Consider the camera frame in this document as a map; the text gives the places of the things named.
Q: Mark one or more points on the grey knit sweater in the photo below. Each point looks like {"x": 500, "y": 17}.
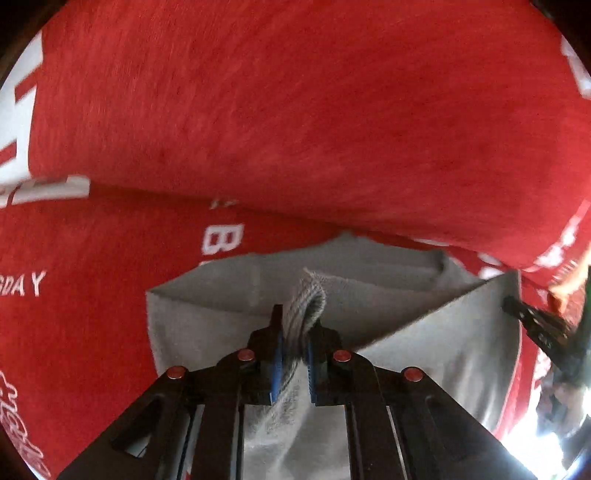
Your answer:
{"x": 429, "y": 350}

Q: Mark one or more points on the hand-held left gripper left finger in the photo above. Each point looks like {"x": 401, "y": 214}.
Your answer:
{"x": 276, "y": 364}

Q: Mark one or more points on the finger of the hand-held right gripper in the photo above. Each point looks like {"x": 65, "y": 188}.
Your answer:
{"x": 540, "y": 325}

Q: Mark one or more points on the red printed sofa cover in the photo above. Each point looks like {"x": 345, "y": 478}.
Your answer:
{"x": 286, "y": 120}

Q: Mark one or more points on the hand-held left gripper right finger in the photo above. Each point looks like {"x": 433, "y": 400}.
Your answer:
{"x": 310, "y": 369}

